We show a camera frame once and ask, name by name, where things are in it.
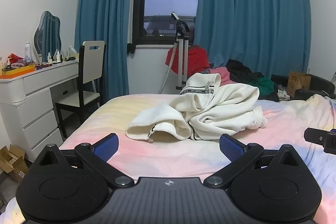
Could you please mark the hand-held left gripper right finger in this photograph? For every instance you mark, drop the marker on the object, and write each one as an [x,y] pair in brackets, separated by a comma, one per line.
[231,146]

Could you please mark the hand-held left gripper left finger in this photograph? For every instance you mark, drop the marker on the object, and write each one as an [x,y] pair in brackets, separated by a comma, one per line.
[107,146]

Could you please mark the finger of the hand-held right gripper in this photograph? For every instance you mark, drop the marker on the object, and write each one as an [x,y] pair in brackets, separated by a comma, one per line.
[319,138]

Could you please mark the white hoodie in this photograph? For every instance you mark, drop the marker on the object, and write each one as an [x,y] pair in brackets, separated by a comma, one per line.
[223,106]

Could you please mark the black clothes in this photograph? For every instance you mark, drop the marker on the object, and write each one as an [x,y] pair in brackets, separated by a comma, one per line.
[239,69]

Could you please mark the black sofa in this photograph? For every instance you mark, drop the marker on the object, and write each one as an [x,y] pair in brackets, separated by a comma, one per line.
[320,82]

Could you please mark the pastel bedsheet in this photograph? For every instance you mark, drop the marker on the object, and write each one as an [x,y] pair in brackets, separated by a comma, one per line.
[162,158]

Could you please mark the brown paper bag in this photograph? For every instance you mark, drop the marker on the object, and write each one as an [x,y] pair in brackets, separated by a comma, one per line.
[298,82]

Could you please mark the green garment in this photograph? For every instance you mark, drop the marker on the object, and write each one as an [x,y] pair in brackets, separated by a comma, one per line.
[265,83]

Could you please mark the pink garment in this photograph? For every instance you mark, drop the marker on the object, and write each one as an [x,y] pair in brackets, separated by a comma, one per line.
[223,74]

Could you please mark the white vanity desk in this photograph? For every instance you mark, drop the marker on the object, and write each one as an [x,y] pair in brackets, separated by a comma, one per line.
[36,119]

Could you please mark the white and black chair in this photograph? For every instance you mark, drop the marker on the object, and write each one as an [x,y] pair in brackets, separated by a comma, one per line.
[90,64]

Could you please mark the red garment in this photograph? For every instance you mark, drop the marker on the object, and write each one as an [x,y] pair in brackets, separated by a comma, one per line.
[197,58]

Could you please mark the cardboard boxes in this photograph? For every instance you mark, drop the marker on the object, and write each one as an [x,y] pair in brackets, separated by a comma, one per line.
[13,163]

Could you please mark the clear plastic bottle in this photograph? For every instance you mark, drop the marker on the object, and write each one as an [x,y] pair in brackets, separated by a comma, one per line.
[72,53]

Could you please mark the small cosmetic bottle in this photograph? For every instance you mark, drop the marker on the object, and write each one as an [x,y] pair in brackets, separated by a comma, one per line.
[58,56]
[49,58]

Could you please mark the orange tray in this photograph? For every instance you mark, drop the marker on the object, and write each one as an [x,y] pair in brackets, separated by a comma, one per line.
[18,71]

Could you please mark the white spray bottle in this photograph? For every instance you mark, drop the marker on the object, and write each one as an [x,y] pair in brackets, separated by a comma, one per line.
[28,52]

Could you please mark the garment steamer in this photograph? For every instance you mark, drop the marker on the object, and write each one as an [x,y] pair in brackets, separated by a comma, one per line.
[181,29]

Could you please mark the blue curtain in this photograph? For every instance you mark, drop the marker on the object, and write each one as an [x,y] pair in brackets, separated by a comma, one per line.
[249,16]
[105,3]

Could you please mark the wavy wall mirror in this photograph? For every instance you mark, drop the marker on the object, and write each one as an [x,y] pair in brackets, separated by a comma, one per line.
[48,32]

